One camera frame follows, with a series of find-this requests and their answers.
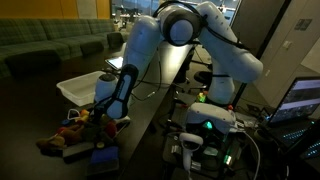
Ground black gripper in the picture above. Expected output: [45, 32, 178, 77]
[92, 101, 106, 125]

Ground yellow plush toy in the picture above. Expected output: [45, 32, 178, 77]
[77, 108, 91, 124]

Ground white cable loop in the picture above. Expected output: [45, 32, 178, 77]
[67, 108, 82, 122]

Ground brown plush toy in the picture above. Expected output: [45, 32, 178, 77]
[35, 125, 86, 153]

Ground white plastic bin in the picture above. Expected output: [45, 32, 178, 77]
[55, 70, 107, 108]

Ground tablet with lit screen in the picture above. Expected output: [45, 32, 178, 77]
[104, 55, 125, 71]

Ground dark chair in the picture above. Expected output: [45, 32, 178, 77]
[106, 31, 125, 50]

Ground green plaid sofa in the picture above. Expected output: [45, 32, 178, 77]
[0, 18, 116, 79]

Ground white VR controller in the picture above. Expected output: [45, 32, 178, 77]
[178, 132, 204, 174]

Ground small green yellow object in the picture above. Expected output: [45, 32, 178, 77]
[196, 92, 207, 104]

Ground black office chair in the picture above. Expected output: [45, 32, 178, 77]
[193, 69, 215, 88]

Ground white VR headset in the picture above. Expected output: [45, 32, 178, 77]
[184, 102, 237, 134]

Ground open black laptop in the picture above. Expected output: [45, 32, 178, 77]
[264, 75, 320, 148]

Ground black keyboard lit keys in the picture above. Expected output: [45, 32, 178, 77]
[298, 138, 320, 161]

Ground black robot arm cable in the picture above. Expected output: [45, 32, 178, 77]
[131, 0, 251, 103]

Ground white headset cable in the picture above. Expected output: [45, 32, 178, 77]
[233, 128, 262, 180]

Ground white wall switch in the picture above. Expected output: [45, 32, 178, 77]
[282, 39, 294, 50]

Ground grey wall sign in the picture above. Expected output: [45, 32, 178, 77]
[294, 17, 314, 31]

